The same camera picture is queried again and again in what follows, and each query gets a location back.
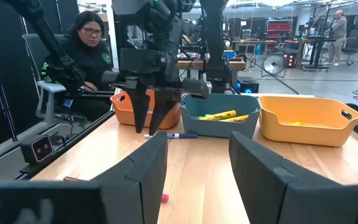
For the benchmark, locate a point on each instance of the red parts shelf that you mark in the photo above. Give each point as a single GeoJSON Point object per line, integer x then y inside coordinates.
{"type": "Point", "coordinates": [278, 31]}

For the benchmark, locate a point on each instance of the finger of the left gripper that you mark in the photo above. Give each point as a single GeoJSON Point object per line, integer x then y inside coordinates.
{"type": "Point", "coordinates": [138, 105]}
{"type": "Point", "coordinates": [163, 109]}

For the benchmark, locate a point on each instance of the person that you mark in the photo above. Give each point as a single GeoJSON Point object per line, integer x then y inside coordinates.
{"type": "Point", "coordinates": [85, 62]}
{"type": "Point", "coordinates": [337, 34]}

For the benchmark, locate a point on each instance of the dark blue Expo marker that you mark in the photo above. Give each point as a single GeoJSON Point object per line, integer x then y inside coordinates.
{"type": "Point", "coordinates": [185, 136]}

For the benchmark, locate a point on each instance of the teal plastic bin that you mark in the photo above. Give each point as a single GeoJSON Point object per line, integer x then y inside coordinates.
{"type": "Point", "coordinates": [216, 130]}

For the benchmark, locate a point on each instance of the pink Expo marker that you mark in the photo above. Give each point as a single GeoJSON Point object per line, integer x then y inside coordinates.
{"type": "Point", "coordinates": [164, 198]}

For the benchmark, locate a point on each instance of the wooden desk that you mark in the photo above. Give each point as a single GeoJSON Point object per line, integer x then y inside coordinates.
{"type": "Point", "coordinates": [238, 64]}

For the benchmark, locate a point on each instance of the floor fan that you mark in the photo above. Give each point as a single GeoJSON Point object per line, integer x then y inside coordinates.
{"type": "Point", "coordinates": [273, 64]}

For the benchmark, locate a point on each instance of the yellow plastic bin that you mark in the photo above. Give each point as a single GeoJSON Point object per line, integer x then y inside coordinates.
{"type": "Point", "coordinates": [306, 137]}

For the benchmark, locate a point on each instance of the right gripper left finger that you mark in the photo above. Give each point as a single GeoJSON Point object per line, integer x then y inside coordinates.
{"type": "Point", "coordinates": [138, 193]}

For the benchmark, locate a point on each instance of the black table-level camera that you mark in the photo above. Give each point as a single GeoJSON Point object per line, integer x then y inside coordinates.
{"type": "Point", "coordinates": [40, 149]}

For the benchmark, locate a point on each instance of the black computer blue light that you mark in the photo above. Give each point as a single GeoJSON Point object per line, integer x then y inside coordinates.
{"type": "Point", "coordinates": [247, 85]}

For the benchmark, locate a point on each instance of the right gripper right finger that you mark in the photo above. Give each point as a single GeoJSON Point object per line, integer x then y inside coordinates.
{"type": "Point", "coordinates": [269, 193]}

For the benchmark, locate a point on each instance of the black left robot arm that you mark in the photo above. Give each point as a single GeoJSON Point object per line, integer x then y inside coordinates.
{"type": "Point", "coordinates": [214, 37]}

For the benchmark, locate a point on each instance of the grey office chair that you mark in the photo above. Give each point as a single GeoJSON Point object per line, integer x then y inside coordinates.
{"type": "Point", "coordinates": [51, 87]}

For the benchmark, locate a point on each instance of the orange plastic bin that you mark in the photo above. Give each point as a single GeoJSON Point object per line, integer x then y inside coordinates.
{"type": "Point", "coordinates": [120, 115]}

